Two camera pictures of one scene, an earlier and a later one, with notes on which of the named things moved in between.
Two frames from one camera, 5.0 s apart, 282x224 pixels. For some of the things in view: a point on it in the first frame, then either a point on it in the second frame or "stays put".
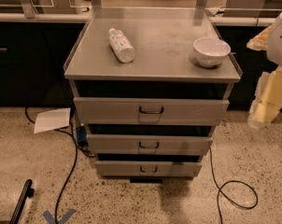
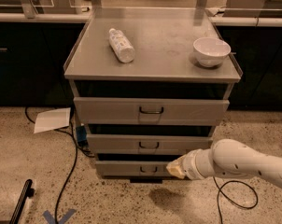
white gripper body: (280, 44) to (190, 165)
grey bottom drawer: (148, 168) stays put
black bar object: (27, 191) stays put
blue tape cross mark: (51, 220) stays put
